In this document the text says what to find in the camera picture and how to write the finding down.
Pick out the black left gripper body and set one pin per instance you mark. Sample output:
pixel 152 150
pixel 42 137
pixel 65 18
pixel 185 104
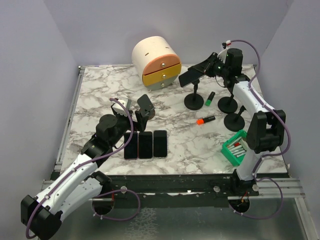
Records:
pixel 123 122

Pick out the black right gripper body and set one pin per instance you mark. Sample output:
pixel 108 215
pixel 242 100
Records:
pixel 217 67

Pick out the brown round phone stand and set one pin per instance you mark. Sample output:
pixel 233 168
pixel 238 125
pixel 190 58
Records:
pixel 147 109

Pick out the white-edged back phone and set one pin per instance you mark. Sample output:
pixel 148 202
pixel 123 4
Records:
pixel 190 76

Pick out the grey-cased phone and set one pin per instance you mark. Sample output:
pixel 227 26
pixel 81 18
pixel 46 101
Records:
pixel 160 144

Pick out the purple-edged black phone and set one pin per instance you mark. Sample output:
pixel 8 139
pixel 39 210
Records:
pixel 131 149

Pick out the black back phone stand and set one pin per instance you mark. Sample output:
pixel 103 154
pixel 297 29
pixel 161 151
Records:
pixel 194 101

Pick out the black round-base phone stand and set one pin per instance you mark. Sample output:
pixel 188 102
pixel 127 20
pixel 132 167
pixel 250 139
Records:
pixel 227 104

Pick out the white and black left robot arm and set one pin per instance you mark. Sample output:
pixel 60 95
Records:
pixel 44 214

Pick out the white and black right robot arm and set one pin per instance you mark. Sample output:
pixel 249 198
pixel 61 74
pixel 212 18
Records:
pixel 266 130

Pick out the green-capped marker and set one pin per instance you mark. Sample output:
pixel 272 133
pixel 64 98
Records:
pixel 210 98

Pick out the round cream drawer cabinet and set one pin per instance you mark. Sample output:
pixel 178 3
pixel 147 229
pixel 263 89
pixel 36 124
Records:
pixel 156 62

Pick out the orange-capped black marker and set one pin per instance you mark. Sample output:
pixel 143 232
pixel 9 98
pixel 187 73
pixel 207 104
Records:
pixel 204 120

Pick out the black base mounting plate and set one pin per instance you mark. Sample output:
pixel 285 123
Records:
pixel 152 191

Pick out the green plastic bin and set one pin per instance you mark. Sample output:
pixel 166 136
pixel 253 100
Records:
pixel 235 149

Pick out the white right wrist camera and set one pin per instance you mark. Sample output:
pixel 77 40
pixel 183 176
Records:
pixel 223 53

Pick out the aluminium frame rail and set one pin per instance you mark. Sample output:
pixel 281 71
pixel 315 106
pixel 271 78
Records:
pixel 290 188

